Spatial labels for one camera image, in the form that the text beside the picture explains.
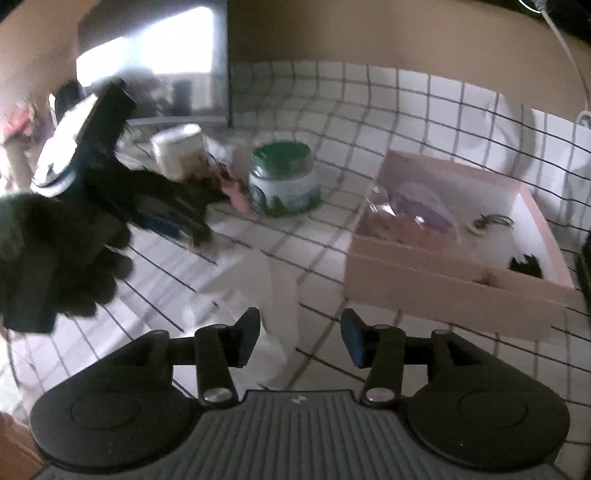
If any black device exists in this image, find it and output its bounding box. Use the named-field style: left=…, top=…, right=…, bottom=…
left=575, top=231, right=591, bottom=301

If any purple plush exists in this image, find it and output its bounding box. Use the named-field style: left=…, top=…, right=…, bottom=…
left=362, top=178, right=462, bottom=245

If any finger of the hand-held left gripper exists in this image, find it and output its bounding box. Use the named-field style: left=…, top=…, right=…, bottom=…
left=131, top=194, right=215, bottom=245
left=134, top=168, right=218, bottom=208

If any black fuzzy hair accessory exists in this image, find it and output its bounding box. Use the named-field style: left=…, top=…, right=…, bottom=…
left=507, top=253, right=543, bottom=278

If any white checked tablecloth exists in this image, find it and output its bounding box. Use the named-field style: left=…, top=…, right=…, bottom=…
left=0, top=62, right=591, bottom=416

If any pink gift box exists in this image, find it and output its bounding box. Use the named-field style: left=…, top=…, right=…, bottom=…
left=344, top=148, right=583, bottom=340

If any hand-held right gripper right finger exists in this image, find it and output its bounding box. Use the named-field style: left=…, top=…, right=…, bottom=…
left=341, top=308, right=490, bottom=408

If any white cable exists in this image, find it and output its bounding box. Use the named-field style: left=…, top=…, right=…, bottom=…
left=517, top=0, right=591, bottom=130

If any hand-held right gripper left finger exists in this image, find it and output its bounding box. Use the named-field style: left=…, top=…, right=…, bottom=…
left=108, top=307, right=262, bottom=409

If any white-lid clear jar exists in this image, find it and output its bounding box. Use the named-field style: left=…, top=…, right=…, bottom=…
left=151, top=124, right=208, bottom=181

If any green-lid glass jar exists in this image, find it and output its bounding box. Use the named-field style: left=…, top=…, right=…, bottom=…
left=248, top=142, right=322, bottom=217

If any pink toy figure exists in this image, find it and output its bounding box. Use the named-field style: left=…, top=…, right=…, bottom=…
left=222, top=178, right=254, bottom=214

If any small dark hair tie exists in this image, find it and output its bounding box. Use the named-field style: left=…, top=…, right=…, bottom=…
left=468, top=212, right=515, bottom=237

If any white plastic bag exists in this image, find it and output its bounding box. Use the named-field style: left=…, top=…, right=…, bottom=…
left=182, top=222, right=301, bottom=391

